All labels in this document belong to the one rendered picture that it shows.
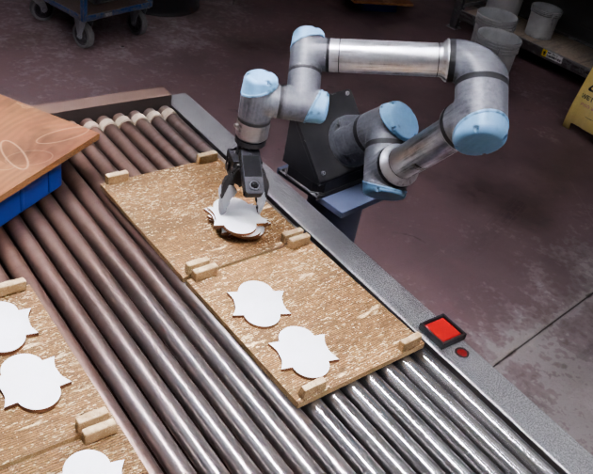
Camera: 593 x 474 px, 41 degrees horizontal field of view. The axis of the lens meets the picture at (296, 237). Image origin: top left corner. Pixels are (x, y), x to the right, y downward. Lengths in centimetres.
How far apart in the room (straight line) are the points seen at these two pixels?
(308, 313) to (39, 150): 75
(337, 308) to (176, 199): 52
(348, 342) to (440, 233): 220
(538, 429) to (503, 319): 178
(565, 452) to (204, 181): 109
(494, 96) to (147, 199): 87
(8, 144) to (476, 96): 108
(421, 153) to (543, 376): 156
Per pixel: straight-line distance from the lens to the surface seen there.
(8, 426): 147
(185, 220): 193
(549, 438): 168
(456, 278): 356
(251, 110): 173
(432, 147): 186
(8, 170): 190
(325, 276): 183
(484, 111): 172
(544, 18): 622
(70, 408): 148
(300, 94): 174
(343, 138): 220
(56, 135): 203
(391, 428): 156
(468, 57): 178
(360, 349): 166
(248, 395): 155
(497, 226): 402
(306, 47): 179
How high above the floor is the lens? 205
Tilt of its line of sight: 35 degrees down
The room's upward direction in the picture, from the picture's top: 11 degrees clockwise
